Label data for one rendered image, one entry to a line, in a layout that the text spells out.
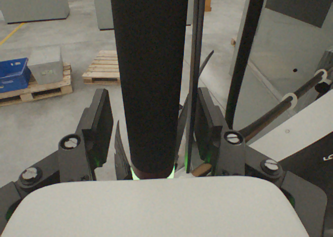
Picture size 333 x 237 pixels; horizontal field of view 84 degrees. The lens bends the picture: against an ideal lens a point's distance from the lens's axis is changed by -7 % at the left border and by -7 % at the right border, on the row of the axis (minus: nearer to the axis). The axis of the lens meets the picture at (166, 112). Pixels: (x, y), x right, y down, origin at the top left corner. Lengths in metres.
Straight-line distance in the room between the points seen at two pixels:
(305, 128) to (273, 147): 0.09
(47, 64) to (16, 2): 4.70
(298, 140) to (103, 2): 5.36
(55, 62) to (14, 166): 1.41
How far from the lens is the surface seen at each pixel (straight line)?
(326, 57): 0.66
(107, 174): 1.96
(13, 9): 7.68
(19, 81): 3.22
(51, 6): 7.35
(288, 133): 0.58
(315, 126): 0.56
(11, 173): 2.35
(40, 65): 3.06
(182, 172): 0.24
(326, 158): 0.30
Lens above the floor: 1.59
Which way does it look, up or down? 39 degrees down
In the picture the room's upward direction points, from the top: 2 degrees clockwise
